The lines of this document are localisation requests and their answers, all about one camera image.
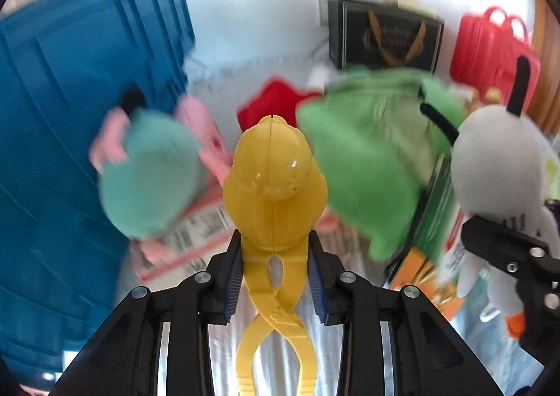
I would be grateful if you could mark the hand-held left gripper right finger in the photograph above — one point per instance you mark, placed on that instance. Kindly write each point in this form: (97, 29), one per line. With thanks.
(317, 286)

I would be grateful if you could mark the green orange picture book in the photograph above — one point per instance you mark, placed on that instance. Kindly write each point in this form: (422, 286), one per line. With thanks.
(420, 273)

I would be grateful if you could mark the red plastic toy case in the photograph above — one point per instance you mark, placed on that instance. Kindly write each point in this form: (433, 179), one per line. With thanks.
(490, 54)

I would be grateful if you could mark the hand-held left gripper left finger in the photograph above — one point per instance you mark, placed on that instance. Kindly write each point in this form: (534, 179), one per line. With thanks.
(232, 286)

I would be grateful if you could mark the black gift bag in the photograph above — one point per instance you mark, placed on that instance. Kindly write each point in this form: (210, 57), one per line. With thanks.
(350, 41)

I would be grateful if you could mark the white plush toy black ears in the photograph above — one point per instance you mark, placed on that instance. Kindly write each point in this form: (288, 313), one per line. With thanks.
(494, 164)

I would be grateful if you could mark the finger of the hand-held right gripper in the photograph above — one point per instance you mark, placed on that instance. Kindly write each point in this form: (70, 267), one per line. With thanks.
(525, 256)

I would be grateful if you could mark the grey striped bed sheet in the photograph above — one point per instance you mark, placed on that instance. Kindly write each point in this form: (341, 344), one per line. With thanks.
(477, 348)

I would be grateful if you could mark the yellow duck snowball clamp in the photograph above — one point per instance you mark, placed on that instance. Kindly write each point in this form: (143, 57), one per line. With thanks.
(273, 186)

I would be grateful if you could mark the pink package white label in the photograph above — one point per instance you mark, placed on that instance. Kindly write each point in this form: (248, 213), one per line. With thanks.
(192, 238)

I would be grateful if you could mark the green plush hat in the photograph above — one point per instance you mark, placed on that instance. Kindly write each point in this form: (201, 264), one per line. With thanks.
(363, 168)

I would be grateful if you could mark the blue plastic storage box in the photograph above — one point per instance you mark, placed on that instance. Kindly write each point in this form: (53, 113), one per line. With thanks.
(57, 137)

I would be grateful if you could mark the pink pig plush teal dress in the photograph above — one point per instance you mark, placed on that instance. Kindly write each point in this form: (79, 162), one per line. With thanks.
(153, 177)

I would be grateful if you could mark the red cloth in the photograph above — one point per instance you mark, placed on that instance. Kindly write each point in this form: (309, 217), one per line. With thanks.
(275, 100)

